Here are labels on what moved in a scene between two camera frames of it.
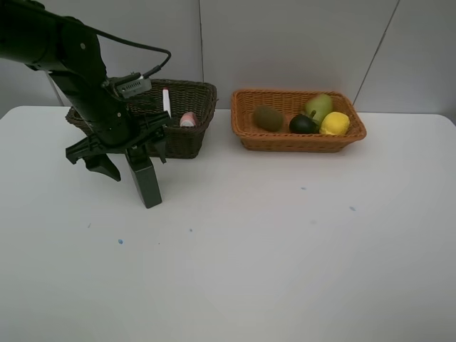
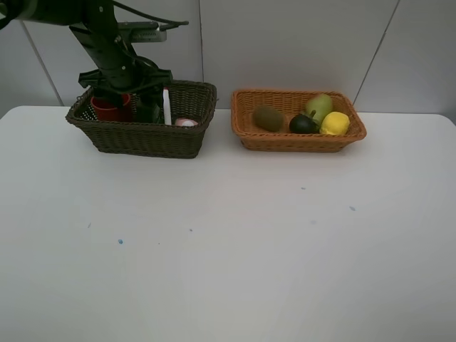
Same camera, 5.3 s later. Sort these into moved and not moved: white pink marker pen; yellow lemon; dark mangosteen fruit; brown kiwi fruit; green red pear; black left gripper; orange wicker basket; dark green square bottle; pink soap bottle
Moved: black left gripper; dark green square bottle; pink soap bottle
Not moved: white pink marker pen; dark mangosteen fruit; green red pear; brown kiwi fruit; orange wicker basket; yellow lemon
